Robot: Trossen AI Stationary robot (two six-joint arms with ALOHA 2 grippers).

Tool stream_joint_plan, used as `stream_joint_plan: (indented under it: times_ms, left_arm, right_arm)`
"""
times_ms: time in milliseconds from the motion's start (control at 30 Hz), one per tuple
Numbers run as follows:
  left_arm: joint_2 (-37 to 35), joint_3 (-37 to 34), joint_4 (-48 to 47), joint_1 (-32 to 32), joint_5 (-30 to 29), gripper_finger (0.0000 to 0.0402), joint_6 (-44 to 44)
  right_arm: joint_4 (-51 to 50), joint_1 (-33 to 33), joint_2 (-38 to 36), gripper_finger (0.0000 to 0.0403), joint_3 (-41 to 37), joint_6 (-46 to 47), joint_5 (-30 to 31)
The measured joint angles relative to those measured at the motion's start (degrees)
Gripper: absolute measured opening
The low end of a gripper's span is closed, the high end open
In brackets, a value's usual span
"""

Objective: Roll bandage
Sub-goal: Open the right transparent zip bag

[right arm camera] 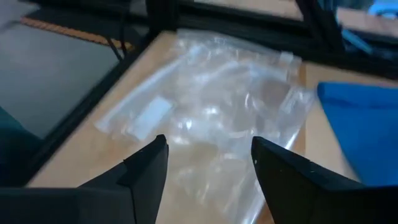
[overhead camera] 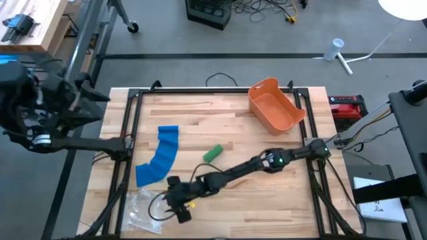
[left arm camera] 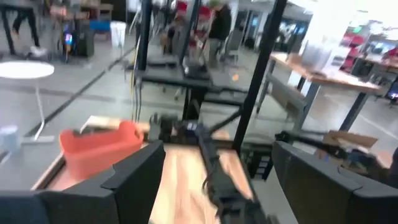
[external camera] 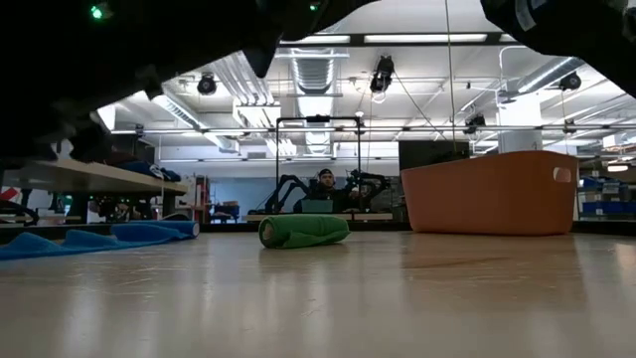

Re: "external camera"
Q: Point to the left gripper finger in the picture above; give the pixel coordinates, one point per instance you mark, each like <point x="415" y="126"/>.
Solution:
<point x="92" y="139"/>
<point x="25" y="139"/>

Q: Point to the blue elastic bandage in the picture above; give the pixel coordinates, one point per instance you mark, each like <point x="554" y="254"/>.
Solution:
<point x="124" y="233"/>

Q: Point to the green elastic bandage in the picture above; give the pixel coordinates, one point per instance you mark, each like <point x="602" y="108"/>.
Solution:
<point x="308" y="231"/>

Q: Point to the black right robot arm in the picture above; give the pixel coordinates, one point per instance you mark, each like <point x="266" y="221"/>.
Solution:
<point x="586" y="30"/>

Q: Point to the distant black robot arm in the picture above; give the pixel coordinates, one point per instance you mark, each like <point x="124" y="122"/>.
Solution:
<point x="283" y="186"/>
<point x="372" y="181"/>

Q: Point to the dark clothing pile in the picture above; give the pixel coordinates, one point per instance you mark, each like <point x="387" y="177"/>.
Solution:
<point x="149" y="169"/>

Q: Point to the red and white rack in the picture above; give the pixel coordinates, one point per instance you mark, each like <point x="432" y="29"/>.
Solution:
<point x="201" y="194"/>

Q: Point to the blue cart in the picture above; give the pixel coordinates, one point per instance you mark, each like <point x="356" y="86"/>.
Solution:
<point x="226" y="210"/>

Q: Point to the person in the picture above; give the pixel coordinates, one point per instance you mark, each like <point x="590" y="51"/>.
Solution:
<point x="325" y="191"/>

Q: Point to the teal laptop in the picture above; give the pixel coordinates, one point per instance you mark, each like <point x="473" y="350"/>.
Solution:
<point x="317" y="206"/>

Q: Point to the distant wooden table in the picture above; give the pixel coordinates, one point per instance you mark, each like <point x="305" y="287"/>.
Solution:
<point x="367" y="217"/>

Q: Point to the black overhead light bar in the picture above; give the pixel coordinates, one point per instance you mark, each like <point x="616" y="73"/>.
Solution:
<point x="494" y="38"/>

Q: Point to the orange plastic bin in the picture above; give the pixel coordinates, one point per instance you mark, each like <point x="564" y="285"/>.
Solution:
<point x="487" y="199"/>

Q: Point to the blue storage bins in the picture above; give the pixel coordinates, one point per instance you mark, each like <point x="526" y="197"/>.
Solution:
<point x="606" y="206"/>

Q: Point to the wooden workbench with grey frame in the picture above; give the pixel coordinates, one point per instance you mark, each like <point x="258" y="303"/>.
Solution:
<point x="99" y="179"/>

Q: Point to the distant black rig frame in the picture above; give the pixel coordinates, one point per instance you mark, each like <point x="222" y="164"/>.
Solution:
<point x="318" y="118"/>

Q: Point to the distant overhead light rail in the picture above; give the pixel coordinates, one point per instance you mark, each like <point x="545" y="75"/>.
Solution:
<point x="397" y="128"/>

